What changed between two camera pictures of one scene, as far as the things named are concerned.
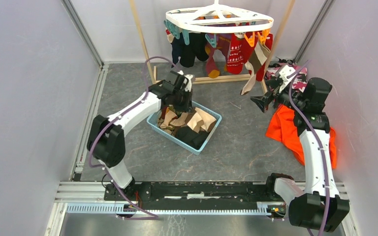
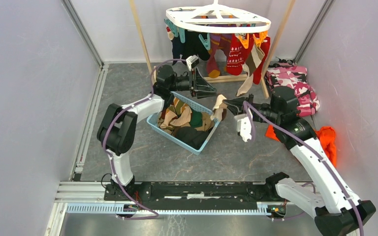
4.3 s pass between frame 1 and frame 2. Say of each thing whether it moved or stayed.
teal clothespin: moved
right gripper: moved
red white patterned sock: stayed
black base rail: stayed
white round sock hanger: stayed
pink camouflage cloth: stayed
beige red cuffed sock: stayed
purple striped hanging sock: stayed
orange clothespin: moved
